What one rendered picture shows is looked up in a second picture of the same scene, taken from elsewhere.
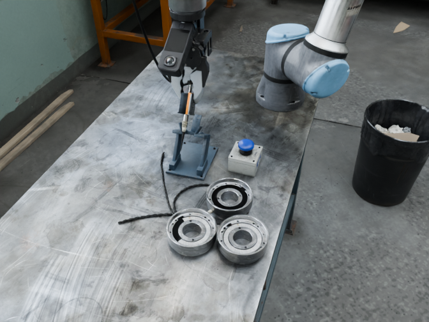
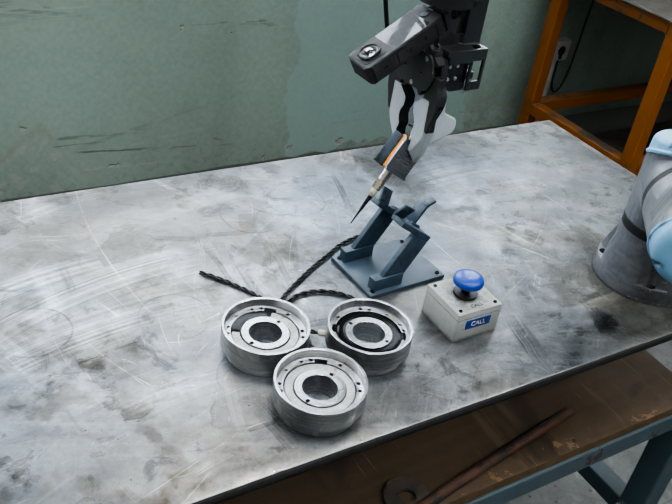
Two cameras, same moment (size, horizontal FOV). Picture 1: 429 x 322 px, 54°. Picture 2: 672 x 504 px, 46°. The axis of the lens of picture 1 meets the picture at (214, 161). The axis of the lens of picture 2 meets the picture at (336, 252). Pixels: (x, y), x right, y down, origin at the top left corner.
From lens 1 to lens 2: 0.44 m
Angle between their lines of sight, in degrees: 29
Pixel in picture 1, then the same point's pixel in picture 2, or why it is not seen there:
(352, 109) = not seen: outside the picture
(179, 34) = (412, 23)
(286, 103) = (633, 281)
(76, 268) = (96, 284)
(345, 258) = not seen: outside the picture
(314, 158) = not seen: outside the picture
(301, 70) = (657, 212)
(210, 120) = (481, 239)
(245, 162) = (447, 306)
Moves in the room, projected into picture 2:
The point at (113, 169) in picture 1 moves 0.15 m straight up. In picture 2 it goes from (271, 216) to (280, 127)
